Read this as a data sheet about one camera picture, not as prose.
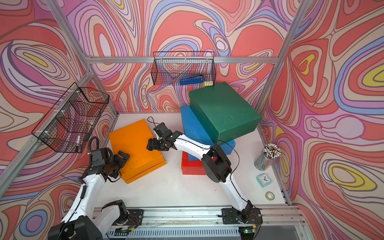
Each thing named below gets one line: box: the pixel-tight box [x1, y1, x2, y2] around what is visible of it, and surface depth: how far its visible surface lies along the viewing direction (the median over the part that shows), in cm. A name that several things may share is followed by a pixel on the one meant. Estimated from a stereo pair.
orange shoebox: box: [108, 119, 167, 184], surface depth 84 cm
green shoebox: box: [189, 81, 263, 144], surface depth 73 cm
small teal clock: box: [256, 172, 273, 188], surface depth 86 cm
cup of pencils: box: [254, 143, 282, 172], surface depth 80 cm
